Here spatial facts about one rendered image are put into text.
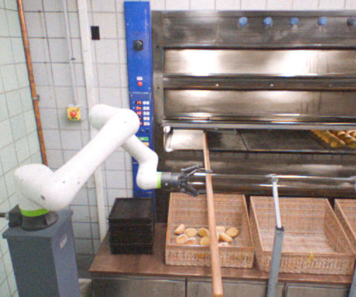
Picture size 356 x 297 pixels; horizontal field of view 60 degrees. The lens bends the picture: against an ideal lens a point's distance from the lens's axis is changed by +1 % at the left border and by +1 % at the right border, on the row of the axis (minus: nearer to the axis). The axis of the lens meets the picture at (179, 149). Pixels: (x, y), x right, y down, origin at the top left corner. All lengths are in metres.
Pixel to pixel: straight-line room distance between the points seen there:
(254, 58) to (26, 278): 1.73
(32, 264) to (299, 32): 1.91
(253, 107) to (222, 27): 0.55
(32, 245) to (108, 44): 1.30
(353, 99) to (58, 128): 2.02
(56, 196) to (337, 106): 1.81
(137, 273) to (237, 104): 1.26
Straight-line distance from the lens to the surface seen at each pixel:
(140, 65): 2.06
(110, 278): 2.12
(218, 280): 1.07
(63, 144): 2.37
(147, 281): 2.08
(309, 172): 2.39
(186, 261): 2.05
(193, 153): 2.19
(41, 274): 1.49
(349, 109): 2.32
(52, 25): 2.26
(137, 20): 2.06
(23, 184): 1.29
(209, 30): 2.08
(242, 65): 2.08
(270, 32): 2.12
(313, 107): 2.23
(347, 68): 2.26
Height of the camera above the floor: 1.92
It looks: 19 degrees down
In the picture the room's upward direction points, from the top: straight up
